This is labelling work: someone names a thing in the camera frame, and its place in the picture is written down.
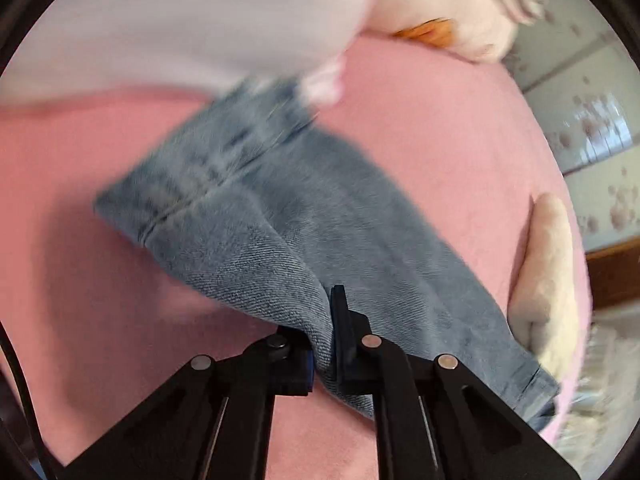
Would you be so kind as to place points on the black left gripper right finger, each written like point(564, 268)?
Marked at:
point(434, 419)

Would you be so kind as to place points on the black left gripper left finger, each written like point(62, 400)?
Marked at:
point(210, 420)

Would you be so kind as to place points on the blue denim jacket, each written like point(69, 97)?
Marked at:
point(250, 202)

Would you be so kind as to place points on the folded white fleece garment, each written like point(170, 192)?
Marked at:
point(543, 311)

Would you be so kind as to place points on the pink plush bed cover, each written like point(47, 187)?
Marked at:
point(95, 322)

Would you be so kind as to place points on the lace covered furniture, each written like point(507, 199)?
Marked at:
point(605, 405)

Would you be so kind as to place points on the brown wooden door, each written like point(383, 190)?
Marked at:
point(614, 274)

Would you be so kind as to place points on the floral sliding wardrobe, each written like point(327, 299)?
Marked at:
point(583, 88)

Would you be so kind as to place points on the pink cartoon pillow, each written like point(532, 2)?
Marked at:
point(210, 46)

